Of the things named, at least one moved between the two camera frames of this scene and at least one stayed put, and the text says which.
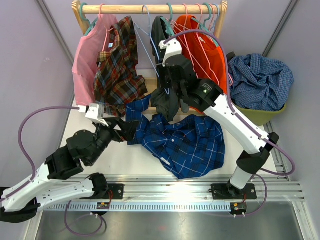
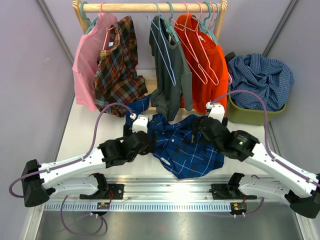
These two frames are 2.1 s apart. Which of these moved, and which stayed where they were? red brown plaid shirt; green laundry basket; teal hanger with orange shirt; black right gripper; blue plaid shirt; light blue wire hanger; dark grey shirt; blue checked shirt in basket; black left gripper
Moved: light blue wire hanger; black right gripper; black left gripper
Stayed: blue plaid shirt; blue checked shirt in basket; dark grey shirt; teal hanger with orange shirt; red brown plaid shirt; green laundry basket
